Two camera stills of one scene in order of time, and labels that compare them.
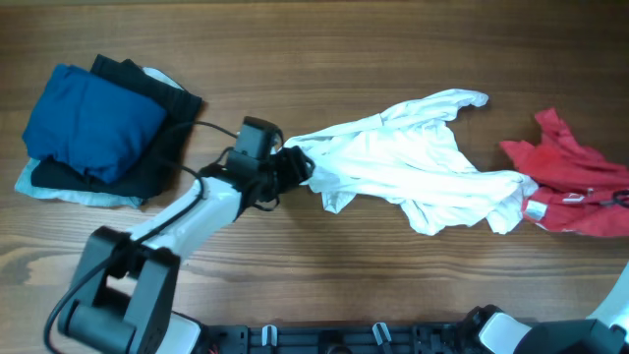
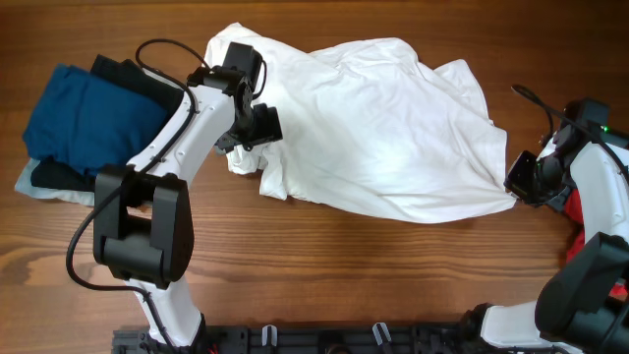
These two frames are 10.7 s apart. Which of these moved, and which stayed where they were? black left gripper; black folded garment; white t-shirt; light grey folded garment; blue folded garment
Moved: black left gripper; white t-shirt
Stayed: blue folded garment; light grey folded garment; black folded garment
